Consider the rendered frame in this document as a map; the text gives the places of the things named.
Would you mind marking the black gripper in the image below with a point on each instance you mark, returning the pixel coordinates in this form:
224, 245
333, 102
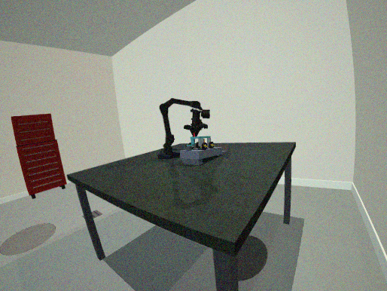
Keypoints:
196, 126

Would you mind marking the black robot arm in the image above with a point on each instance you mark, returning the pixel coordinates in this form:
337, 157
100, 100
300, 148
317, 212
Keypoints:
164, 111

